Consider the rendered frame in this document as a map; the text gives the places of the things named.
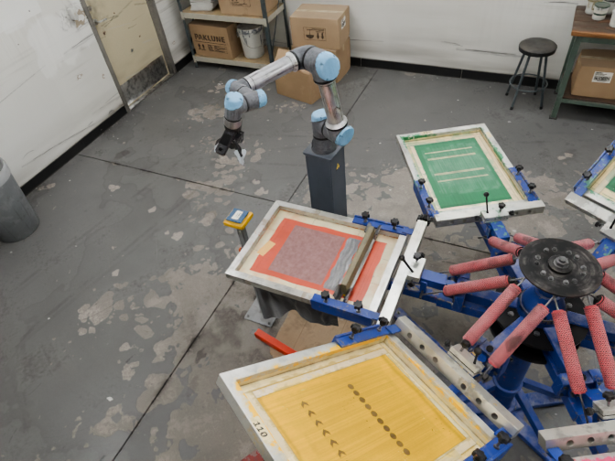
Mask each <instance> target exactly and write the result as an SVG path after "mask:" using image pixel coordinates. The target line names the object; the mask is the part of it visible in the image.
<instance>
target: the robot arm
mask: <svg viewBox="0 0 615 461"><path fill-rule="evenodd" d="M298 70H307V71H309V72H311V74H312V77H313V81H314V82H315V83H316V84H317V85H318V87H319V91H320V95H321V99H322V102H323V105H324V109H319V110H316V111H314V112H313V113H312V115H311V122H312V131H313V139H312V143H311V150H312V151H313V152H314V153H315V154H318V155H329V154H331V153H333V152H335V151H336V150H337V148H338V145H339V146H344V145H346V144H347V143H348V142H349V141H350V140H351V138H352V137H353V135H354V130H353V128H352V127H351V126H349V125H348V120H347V117H346V116H345V115H343V112H342V109H341V105H340V97H339V93H338V89H337V85H336V81H335V80H336V79H337V77H338V74H339V70H340V62H339V59H338V58H337V57H336V56H335V55H333V54H332V53H330V52H328V51H326V50H323V49H321V48H318V47H316V46H313V45H305V46H302V47H299V48H294V49H292V50H290V51H288V52H287V53H286V55H285V56H284V57H282V58H281V59H278V60H276V61H275V62H273V63H271V64H269V65H267V66H265V67H263V68H261V69H259V70H257V71H255V72H253V73H252V74H250V75H248V76H246V77H244V78H242V79H240V80H228V82H227V83H226V85H225V90H226V92H227V94H226V96H225V102H224V115H223V116H224V128H225V131H224V133H223V135H222V137H220V138H219V139H218V140H217V141H216V144H215V147H214V152H215V153H217V154H219V155H223V156H225V155H226V153H227V151H228V149H229V148H231V149H234V148H235V151H234V153H235V155H236V156H237V158H238V160H239V162H240V164H241V165H243V163H244V160H243V159H244V156H245V154H246V150H245V149H243V150H242V149H241V147H240V146H239V145H238V144H239V143H240V140H241V142H242V141H243V139H242V137H243V135H244V132H243V131H241V126H242V113H247V112H249V111H252V110H255V109H258V108H261V107H263V106H265V105H266V103H267V97H266V94H265V92H264V91H263V90H259V89H261V88H262V87H264V86H265V85H267V84H269V83H271V82H273V81H275V80H277V79H279V78H281V77H283V76H285V75H286V74H287V73H289V72H291V71H294V72H296V71H298ZM240 133H242V134H240Z"/></svg>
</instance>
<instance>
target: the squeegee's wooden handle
mask: <svg viewBox="0 0 615 461"><path fill-rule="evenodd" d="M373 238H374V227H373V226H369V228H368V230H367V231H366V233H365V235H364V237H363V239H362V241H361V244H360V246H359V248H358V250H357V251H356V253H355V255H354V257H353V259H352V261H351V265H350V267H349V269H348V271H347V272H346V274H345V276H344V278H343V280H342V282H341V284H340V290H341V293H342V294H344V295H345V294H347V292H348V290H349V288H350V287H351V284H352V282H353V280H354V277H355V275H356V273H357V272H358V270H359V268H360V266H361V262H362V260H363V258H364V256H365V254H366V252H367V251H368V249H369V246H370V244H371V242H372V239H373Z"/></svg>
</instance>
